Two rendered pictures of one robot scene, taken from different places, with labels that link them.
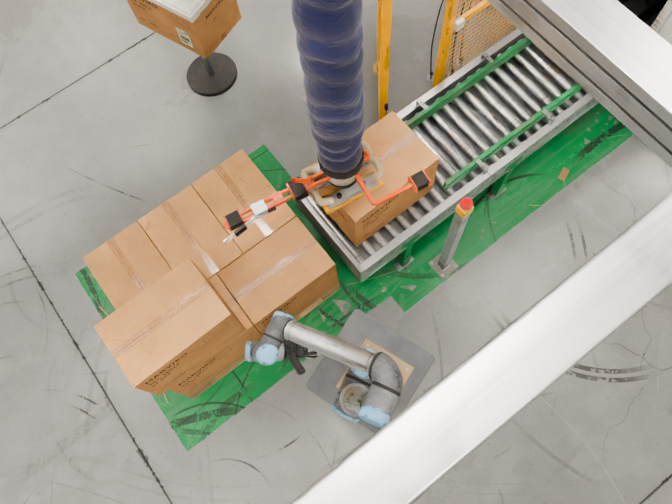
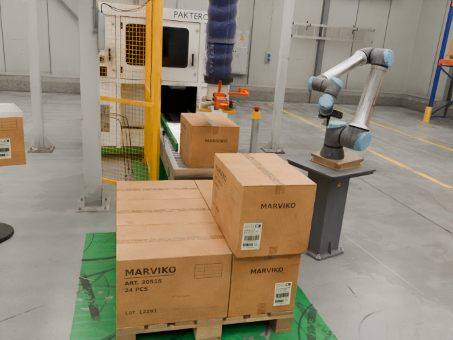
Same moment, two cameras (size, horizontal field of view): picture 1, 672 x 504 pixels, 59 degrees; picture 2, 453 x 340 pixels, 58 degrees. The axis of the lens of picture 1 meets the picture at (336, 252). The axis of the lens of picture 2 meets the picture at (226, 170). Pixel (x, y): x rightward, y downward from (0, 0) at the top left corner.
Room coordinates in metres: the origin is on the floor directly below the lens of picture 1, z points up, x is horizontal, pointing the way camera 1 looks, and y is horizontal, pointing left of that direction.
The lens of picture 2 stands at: (0.50, 3.16, 1.60)
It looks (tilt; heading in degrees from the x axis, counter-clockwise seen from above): 17 degrees down; 283
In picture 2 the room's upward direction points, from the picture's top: 4 degrees clockwise
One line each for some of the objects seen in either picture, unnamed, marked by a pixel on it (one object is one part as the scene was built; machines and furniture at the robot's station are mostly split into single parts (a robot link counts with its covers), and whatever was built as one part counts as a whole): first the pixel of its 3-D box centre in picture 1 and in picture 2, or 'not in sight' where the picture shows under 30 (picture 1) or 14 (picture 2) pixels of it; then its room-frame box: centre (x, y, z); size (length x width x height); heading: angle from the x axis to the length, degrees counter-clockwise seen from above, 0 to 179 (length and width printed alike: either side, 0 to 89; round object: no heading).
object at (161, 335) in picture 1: (174, 328); (257, 200); (0.83, 0.94, 0.74); 0.60 x 0.40 x 0.40; 119
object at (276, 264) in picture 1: (215, 270); (193, 237); (1.26, 0.78, 0.34); 1.20 x 1.00 x 0.40; 119
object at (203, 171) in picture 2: (326, 229); (216, 172); (1.32, 0.03, 0.58); 0.70 x 0.03 x 0.06; 29
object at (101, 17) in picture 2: not in sight; (102, 31); (2.48, -0.18, 1.62); 0.20 x 0.05 x 0.30; 119
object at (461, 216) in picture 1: (452, 239); (251, 161); (1.16, -0.71, 0.50); 0.07 x 0.07 x 1.00; 29
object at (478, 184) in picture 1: (506, 163); not in sight; (1.60, -1.15, 0.50); 2.31 x 0.05 x 0.19; 119
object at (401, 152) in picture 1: (374, 180); (207, 141); (1.51, -0.29, 0.75); 0.60 x 0.40 x 0.40; 120
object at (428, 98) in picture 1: (438, 95); (162, 146); (2.17, -0.84, 0.50); 2.31 x 0.05 x 0.19; 119
